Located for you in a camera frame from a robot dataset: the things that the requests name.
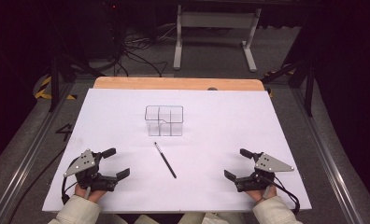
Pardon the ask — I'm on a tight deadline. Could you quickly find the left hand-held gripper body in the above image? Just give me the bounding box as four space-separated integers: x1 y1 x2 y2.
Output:
64 148 119 192

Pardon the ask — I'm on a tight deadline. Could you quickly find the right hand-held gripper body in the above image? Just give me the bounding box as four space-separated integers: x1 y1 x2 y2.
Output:
235 152 295 192

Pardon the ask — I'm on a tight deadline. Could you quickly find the person's left hand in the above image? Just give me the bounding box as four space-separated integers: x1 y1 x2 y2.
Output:
74 184 108 203

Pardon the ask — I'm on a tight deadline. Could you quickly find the person's right hand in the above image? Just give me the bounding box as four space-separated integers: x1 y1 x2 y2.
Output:
245 184 278 205

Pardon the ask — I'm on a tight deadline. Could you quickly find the thin black pen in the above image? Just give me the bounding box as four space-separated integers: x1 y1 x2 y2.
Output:
153 141 178 180

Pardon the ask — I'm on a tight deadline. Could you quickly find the black floor tape mark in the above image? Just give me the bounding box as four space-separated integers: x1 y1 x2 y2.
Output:
55 122 74 143

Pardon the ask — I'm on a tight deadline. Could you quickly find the clear plastic divided container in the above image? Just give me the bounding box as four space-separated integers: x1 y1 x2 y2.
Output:
144 105 185 137

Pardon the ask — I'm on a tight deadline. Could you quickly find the yellow black floor tape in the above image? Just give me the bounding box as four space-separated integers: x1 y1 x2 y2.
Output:
33 75 78 101

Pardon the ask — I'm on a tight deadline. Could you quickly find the black tripod stand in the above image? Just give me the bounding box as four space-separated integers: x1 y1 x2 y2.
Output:
261 57 318 119
47 50 107 114

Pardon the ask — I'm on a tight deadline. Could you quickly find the left hand-held gripper cable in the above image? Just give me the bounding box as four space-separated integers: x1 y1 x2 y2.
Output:
60 176 78 205

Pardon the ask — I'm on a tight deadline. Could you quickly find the hand-held gripper cable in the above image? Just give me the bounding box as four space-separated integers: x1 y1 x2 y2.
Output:
266 175 301 216
60 176 78 205

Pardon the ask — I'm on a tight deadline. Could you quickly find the right hand-held gripper cable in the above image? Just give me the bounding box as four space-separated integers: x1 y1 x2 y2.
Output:
266 175 301 216

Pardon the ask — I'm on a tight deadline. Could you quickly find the black floor cable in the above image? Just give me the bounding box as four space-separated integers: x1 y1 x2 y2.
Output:
6 148 66 224

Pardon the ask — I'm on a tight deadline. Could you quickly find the aluminium floor rail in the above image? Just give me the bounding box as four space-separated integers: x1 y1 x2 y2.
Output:
289 87 365 224
0 81 76 224

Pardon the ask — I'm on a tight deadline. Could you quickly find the tangle of black floor cables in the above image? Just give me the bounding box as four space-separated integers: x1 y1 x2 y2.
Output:
112 22 178 77

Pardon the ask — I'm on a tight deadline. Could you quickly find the white metal desk frame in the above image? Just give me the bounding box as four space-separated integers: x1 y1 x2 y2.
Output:
172 4 263 74

